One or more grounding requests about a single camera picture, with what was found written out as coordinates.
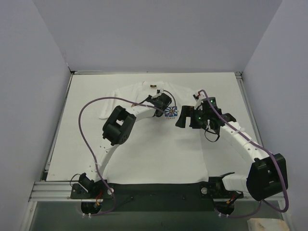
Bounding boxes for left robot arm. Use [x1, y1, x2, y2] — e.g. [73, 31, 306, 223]
[78, 92, 173, 198]

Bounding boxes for beige foam block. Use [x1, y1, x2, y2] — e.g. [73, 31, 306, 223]
[247, 218, 290, 231]

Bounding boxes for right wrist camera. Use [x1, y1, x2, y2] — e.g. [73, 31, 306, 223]
[193, 92, 217, 110]

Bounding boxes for white t-shirt with flower print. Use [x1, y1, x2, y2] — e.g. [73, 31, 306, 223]
[99, 81, 208, 184]

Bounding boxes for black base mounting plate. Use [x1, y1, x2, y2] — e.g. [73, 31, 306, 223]
[70, 175, 243, 215]

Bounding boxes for aluminium front rail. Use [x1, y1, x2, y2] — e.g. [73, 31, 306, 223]
[28, 180, 75, 202]

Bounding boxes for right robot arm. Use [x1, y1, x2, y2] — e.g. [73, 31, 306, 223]
[176, 97, 288, 201]

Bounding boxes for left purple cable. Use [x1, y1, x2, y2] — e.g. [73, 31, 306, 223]
[79, 89, 174, 216]

